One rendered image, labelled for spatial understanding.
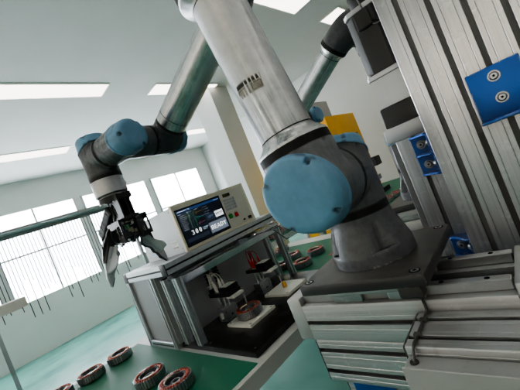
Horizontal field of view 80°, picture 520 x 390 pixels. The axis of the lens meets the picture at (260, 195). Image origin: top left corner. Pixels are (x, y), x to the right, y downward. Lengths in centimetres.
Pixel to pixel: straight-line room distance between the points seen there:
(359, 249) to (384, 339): 17
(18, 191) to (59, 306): 243
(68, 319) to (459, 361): 737
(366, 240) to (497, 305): 19
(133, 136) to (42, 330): 693
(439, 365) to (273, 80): 43
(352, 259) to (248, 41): 38
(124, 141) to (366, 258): 52
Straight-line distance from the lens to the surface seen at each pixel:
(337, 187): 40
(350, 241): 56
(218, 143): 564
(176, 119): 78
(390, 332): 62
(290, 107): 45
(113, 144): 73
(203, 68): 73
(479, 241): 72
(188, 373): 115
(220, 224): 147
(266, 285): 159
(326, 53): 115
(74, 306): 761
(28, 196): 778
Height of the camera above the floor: 122
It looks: level
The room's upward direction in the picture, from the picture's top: 22 degrees counter-clockwise
